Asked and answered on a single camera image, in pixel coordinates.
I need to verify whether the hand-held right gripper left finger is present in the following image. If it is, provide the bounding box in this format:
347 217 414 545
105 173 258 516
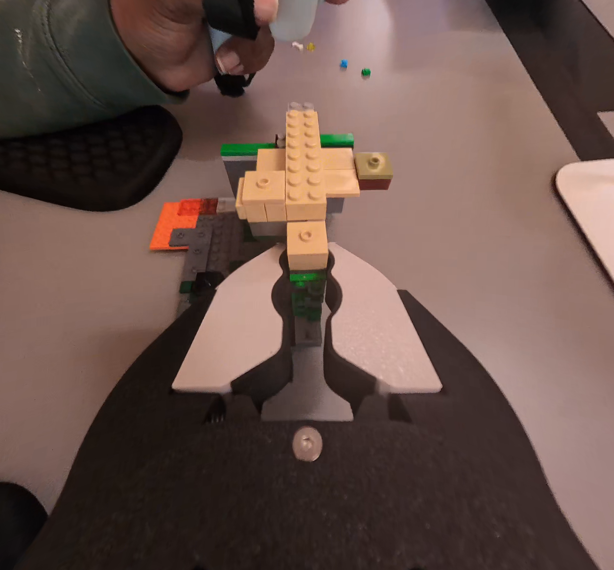
171 244 294 394

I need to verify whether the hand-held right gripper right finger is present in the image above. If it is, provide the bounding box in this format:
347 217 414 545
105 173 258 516
324 243 443 394

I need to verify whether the brick building model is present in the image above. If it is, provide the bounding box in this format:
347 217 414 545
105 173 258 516
150 101 394 347

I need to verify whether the person's left forearm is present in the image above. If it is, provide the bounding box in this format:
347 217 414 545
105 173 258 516
0 0 190 140

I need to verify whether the black mesh office chair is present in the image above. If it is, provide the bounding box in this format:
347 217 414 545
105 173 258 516
0 105 184 212

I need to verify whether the white book stand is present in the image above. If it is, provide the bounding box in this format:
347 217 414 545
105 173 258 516
555 159 614 285

